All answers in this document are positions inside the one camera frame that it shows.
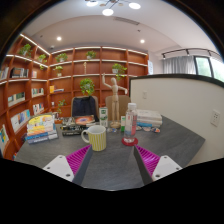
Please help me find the window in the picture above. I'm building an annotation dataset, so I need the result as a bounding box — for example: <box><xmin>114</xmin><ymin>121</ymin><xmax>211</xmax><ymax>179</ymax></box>
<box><xmin>193</xmin><ymin>55</ymin><xmax>224</xmax><ymax>83</ymax></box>

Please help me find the black book with nebula cover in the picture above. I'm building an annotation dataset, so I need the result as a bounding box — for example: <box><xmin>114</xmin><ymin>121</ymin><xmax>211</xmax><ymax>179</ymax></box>
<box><xmin>61</xmin><ymin>114</ymin><xmax>100</xmax><ymax>129</ymax></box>

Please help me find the branched ceiling lamp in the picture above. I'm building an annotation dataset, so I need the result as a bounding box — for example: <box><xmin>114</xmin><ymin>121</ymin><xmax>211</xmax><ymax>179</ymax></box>
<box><xmin>84</xmin><ymin>0</ymin><xmax>142</xmax><ymax>17</ymax></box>

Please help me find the wooden wall shelf unit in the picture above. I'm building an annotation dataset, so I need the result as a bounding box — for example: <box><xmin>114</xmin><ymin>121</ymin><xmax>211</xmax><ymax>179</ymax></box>
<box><xmin>0</xmin><ymin>33</ymin><xmax>149</xmax><ymax>161</ymax></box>

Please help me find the thick black book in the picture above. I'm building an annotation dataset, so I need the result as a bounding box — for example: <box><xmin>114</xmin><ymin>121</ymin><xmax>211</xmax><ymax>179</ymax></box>
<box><xmin>60</xmin><ymin>124</ymin><xmax>98</xmax><ymax>137</ymax></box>

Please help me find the wooden artist mannequin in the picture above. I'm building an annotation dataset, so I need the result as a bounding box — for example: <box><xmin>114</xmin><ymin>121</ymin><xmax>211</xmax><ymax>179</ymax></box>
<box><xmin>101</xmin><ymin>73</ymin><xmax>129</xmax><ymax>129</ymax></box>

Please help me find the small green white box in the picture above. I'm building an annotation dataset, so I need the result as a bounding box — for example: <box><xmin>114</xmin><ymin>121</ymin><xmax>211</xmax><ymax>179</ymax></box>
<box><xmin>120</xmin><ymin>115</ymin><xmax>127</xmax><ymax>133</ymax></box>

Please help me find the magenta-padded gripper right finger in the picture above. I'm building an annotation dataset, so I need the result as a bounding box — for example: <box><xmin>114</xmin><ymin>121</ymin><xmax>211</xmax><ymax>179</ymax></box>
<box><xmin>133</xmin><ymin>144</ymin><xmax>183</xmax><ymax>186</ymax></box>

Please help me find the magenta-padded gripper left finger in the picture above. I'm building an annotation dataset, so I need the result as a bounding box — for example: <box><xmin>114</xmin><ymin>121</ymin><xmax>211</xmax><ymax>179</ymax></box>
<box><xmin>43</xmin><ymin>144</ymin><xmax>94</xmax><ymax>186</ymax></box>

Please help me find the yellow striped white mug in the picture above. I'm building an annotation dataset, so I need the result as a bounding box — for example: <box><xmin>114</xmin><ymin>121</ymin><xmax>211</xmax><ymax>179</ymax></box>
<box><xmin>80</xmin><ymin>124</ymin><xmax>108</xmax><ymax>153</ymax></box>

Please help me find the pale yellow spined book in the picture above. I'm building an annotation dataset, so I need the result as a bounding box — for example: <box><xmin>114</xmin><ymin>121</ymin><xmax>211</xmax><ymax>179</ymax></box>
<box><xmin>25</xmin><ymin>123</ymin><xmax>58</xmax><ymax>137</ymax></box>

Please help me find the blue book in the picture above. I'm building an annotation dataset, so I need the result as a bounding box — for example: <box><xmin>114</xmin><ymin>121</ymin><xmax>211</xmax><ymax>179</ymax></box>
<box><xmin>25</xmin><ymin>132</ymin><xmax>60</xmax><ymax>145</ymax></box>

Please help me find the grey curtain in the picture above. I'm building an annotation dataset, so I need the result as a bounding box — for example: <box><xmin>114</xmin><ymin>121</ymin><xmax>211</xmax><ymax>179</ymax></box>
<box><xmin>162</xmin><ymin>54</ymin><xmax>197</xmax><ymax>75</ymax></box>

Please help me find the green white drink carton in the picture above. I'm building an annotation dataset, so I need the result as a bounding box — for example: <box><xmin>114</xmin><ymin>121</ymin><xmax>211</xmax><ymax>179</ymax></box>
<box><xmin>98</xmin><ymin>106</ymin><xmax>109</xmax><ymax>128</ymax></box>

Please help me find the yellow covered book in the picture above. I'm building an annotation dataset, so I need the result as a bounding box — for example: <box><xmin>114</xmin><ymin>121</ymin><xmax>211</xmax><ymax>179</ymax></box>
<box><xmin>27</xmin><ymin>113</ymin><xmax>56</xmax><ymax>128</ymax></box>

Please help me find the tan chair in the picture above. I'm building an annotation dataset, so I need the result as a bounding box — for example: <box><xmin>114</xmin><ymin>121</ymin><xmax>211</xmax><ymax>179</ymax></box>
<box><xmin>105</xmin><ymin>94</ymin><xmax>132</xmax><ymax>121</ymax></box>

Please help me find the stack of white boxes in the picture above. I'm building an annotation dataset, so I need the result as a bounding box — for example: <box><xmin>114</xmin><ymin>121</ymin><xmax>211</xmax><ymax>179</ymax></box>
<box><xmin>135</xmin><ymin>109</ymin><xmax>164</xmax><ymax>128</ymax></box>

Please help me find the clear plastic water bottle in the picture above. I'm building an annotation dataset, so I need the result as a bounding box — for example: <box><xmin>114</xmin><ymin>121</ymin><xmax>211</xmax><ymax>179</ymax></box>
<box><xmin>123</xmin><ymin>102</ymin><xmax>139</xmax><ymax>144</ymax></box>

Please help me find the chair with dark jacket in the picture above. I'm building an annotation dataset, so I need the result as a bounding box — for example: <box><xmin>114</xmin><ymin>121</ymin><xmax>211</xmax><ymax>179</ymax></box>
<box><xmin>70</xmin><ymin>95</ymin><xmax>100</xmax><ymax>118</ymax></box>

